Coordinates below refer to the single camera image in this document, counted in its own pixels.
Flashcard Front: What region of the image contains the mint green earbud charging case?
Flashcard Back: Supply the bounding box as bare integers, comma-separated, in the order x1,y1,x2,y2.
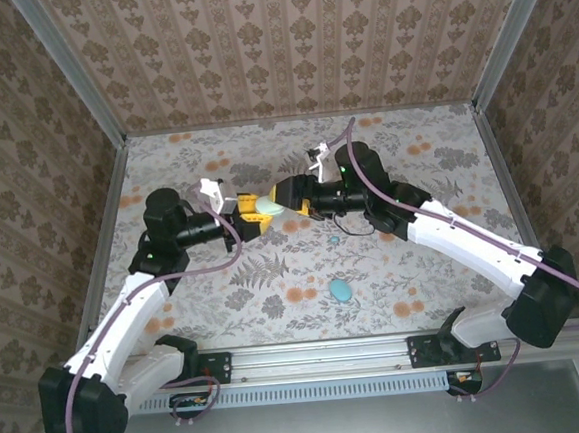
253,196,286,219

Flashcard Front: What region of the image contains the turquoise oval plastic shell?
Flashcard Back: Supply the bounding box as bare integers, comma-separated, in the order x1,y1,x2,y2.
328,278,354,306

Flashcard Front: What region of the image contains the floral patterned table cover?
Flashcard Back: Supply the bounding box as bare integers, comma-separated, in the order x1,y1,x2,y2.
69,97,563,362

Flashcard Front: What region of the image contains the black connector box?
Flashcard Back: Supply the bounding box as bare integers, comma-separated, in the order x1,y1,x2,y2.
445,367,486,399
168,390,220,421

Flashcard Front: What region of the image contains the grey metal sheet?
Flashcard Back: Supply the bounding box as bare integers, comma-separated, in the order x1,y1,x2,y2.
57,358,579,433

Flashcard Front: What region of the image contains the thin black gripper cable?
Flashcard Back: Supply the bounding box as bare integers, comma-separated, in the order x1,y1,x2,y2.
331,208,378,239

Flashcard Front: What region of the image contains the aluminium table back rail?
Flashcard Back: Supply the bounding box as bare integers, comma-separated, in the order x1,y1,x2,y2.
122,100,479,139

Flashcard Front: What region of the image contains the aluminium table side rail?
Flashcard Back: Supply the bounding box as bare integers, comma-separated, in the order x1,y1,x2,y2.
470,101,544,262
60,137,146,345

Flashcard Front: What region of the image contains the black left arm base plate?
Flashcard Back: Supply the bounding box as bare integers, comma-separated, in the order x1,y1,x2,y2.
142,350,233,391

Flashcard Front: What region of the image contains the aluminium mounting rail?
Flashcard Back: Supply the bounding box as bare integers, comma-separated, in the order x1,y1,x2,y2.
54,318,579,396

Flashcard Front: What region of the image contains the grey slotted cable duct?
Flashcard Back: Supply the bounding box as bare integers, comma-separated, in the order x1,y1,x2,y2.
125,367,485,417

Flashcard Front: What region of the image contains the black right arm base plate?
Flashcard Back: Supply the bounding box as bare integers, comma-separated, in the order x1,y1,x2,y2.
406,328,503,371

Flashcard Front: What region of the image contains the aluminium upright frame post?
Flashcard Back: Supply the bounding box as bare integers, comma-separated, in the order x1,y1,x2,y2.
463,0,572,114
9,0,130,157

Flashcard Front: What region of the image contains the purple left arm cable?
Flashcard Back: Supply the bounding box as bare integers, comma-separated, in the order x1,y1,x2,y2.
46,177,260,433

